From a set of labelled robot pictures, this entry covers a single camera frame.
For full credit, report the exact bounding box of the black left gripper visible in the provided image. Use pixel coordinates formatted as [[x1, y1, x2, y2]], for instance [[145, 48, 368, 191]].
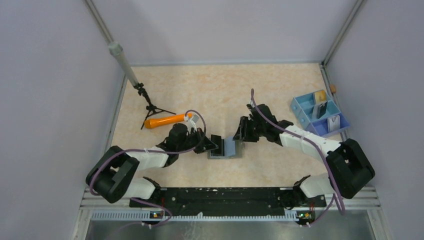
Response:
[[177, 127, 219, 154]]

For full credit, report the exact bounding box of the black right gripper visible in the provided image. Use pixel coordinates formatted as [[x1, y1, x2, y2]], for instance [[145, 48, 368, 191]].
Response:
[[233, 116, 266, 143]]

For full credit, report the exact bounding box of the black card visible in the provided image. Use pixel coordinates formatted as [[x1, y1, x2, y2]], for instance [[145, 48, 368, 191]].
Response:
[[312, 101, 328, 120], [210, 134, 225, 157]]

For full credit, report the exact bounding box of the grey leather card holder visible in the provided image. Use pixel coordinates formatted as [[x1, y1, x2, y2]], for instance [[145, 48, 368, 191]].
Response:
[[207, 136, 245, 160]]

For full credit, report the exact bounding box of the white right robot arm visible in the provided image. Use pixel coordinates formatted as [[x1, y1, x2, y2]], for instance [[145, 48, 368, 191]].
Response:
[[233, 104, 376, 206]]

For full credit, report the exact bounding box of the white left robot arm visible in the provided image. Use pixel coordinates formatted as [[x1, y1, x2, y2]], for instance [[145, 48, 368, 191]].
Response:
[[85, 123, 219, 207]]

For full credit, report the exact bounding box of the gold card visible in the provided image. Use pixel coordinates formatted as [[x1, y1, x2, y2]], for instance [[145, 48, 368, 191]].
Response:
[[313, 89, 327, 105]]

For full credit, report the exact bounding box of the white patterned card in box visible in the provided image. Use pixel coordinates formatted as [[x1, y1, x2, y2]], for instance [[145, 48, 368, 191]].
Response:
[[327, 115, 341, 133]]

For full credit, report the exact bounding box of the orange toy microphone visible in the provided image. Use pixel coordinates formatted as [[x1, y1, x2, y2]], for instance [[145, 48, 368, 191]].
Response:
[[144, 113, 192, 129]]

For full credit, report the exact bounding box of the blue compartment organizer box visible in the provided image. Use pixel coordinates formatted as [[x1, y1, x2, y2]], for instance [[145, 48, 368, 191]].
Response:
[[289, 89, 350, 137]]

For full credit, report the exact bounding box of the black tripod microphone stand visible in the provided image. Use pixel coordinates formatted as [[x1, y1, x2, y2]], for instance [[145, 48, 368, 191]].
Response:
[[107, 41, 176, 130]]

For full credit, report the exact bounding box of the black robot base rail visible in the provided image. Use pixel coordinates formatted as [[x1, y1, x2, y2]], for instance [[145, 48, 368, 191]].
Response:
[[147, 187, 327, 217]]

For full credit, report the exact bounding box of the small orange wall object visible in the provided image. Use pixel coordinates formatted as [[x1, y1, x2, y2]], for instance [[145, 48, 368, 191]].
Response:
[[329, 84, 337, 94]]

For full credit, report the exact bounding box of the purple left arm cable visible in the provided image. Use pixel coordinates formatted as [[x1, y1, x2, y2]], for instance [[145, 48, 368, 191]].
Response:
[[88, 109, 207, 229]]

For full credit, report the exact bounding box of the white slotted cable duct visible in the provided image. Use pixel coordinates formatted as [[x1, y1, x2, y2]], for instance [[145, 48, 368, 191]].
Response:
[[91, 210, 299, 222]]

